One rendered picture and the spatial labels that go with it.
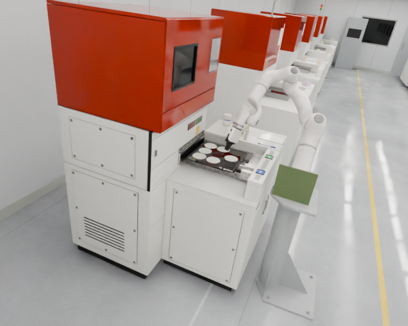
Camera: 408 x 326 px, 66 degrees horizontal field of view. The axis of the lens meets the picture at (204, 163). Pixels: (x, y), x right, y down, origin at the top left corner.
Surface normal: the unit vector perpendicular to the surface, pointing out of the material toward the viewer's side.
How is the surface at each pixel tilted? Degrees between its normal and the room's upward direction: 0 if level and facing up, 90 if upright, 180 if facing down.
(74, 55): 90
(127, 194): 90
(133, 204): 90
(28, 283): 0
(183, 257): 90
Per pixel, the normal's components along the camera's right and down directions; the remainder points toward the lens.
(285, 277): -0.36, 0.40
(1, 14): 0.91, 0.28
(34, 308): 0.11, -0.88
